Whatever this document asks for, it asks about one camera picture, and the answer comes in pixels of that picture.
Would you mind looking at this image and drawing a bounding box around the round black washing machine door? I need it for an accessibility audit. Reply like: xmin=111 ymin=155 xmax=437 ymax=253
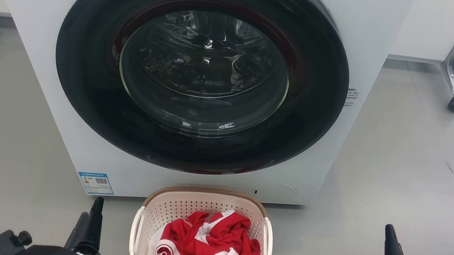
xmin=43 ymin=0 xmax=360 ymax=191

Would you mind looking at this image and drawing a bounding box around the white front-load washing machine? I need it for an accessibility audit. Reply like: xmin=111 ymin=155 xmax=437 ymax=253
xmin=0 ymin=0 xmax=416 ymax=233

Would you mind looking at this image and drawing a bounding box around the blue energy label sticker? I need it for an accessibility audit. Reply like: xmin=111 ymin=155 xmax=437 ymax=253
xmin=75 ymin=170 xmax=117 ymax=198

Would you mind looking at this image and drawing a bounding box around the red and white garment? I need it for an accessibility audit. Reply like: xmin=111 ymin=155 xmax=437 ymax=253
xmin=146 ymin=200 xmax=266 ymax=255

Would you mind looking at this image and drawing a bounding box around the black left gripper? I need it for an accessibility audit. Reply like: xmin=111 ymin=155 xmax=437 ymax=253
xmin=0 ymin=185 xmax=112 ymax=255

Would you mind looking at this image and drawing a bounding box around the cream perforated laundry basket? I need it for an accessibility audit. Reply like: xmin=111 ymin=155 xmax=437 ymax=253
xmin=127 ymin=179 xmax=279 ymax=255

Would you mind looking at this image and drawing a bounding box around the round white filter cover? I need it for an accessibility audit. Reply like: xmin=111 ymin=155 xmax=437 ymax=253
xmin=251 ymin=180 xmax=299 ymax=206

